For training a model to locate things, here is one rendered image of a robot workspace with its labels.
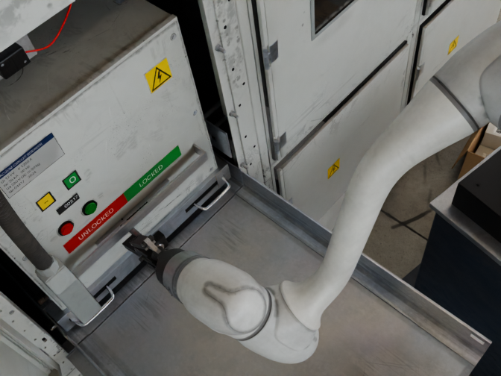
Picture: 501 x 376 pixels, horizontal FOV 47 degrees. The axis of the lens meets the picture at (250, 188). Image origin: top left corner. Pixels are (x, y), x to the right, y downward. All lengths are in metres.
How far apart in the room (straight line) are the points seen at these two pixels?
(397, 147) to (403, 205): 1.62
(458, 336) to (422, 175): 1.33
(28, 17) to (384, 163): 0.53
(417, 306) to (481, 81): 0.63
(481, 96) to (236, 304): 0.45
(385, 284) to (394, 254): 1.01
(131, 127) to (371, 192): 0.50
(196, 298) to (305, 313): 0.19
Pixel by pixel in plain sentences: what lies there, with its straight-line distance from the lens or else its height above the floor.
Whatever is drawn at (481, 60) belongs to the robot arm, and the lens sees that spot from 0.84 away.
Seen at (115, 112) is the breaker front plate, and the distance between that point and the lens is 1.10.
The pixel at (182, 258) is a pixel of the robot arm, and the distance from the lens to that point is 1.02.
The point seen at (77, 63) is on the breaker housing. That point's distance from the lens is 1.08.
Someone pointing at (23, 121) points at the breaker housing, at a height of 1.39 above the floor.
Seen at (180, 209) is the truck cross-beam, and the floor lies 0.92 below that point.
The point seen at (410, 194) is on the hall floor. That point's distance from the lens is 2.49.
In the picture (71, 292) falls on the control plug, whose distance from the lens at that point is 1.13.
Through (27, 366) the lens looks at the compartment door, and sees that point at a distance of 1.30.
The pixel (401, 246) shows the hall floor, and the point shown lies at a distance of 2.36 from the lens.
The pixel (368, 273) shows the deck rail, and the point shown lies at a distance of 1.35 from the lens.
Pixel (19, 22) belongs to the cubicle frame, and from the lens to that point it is 0.86.
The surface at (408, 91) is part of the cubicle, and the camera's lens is 2.16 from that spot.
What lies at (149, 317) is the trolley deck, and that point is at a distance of 1.37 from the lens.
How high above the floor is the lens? 2.07
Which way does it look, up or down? 55 degrees down
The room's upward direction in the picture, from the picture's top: 11 degrees counter-clockwise
